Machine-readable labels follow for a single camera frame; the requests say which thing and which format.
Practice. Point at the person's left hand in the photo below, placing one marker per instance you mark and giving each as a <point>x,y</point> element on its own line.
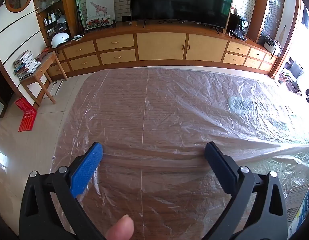
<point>119,228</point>

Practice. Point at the black flat television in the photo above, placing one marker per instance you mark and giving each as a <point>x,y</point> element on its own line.
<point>179,0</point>

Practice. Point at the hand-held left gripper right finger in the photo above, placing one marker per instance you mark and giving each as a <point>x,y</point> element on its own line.
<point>219,165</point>

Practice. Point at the red paper bag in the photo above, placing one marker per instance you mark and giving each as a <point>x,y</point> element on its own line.
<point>27,117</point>

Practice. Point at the wooden display shelf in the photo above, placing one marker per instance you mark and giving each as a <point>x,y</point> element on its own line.
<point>50,7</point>

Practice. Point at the red flower picture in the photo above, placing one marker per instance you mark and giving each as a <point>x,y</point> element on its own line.
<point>98,22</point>

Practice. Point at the white bathroom scale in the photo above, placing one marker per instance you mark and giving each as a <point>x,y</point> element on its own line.
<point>54,88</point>

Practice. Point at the clear plastic table cover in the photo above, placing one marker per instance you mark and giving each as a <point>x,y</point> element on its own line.
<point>169,110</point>

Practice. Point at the white blue carton box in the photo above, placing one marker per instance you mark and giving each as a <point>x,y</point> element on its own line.
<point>298,200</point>

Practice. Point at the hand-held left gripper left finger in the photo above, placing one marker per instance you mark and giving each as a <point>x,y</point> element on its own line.
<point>88,165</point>

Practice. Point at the grey printer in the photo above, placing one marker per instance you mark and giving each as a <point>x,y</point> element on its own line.
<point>272,45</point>

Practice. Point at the giraffe painting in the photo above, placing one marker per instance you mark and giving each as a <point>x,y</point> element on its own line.
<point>99,6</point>

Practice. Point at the black coffee machine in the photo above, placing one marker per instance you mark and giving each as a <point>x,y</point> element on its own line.
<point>242,27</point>

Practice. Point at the wooden television cabinet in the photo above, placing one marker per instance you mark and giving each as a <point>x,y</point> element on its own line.
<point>159,46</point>

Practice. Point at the small wooden side table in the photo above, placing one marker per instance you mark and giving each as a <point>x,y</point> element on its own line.
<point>44,65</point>

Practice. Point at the stack of books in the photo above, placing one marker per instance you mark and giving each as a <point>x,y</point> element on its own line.
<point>25,65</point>

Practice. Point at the white helmet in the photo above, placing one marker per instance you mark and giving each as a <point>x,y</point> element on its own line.
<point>59,40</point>

